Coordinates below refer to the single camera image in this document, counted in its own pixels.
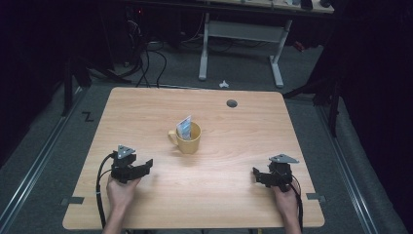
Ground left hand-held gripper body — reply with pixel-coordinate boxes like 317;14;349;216
109;144;138;185

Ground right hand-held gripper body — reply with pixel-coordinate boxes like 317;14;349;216
267;153;300;193

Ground yellow cup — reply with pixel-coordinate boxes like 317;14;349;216
167;121;203;155

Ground white and blue sachet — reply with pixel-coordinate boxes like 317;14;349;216
175;114;193;141

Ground person's left hand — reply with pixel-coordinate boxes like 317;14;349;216
105;175;142;213

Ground person's right hand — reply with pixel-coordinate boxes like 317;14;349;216
272;178;302;221

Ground grey tape strip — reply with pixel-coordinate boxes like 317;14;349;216
305;192;327;205
59;196;86;207

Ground black tape mark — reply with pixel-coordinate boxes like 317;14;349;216
81;110;95;124

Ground black metal stand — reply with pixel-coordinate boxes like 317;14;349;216
282;72;344;138
60;53;94;117

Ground red object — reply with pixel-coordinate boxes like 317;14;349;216
292;40;307;54

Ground dark computer tower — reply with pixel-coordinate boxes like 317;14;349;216
124;5;148;67

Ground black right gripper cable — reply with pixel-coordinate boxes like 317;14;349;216
289;173;305;234

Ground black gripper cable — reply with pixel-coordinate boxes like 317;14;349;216
289;173;305;234
95;152;115;230

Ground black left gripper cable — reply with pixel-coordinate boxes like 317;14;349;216
95;152;115;230

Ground metal floor rail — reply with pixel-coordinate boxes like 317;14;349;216
315;102;380;234
0;87;88;230

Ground black floor cables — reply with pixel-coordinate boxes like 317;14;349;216
133;40;169;90

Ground white metal desk frame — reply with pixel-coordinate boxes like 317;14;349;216
198;12;294;89

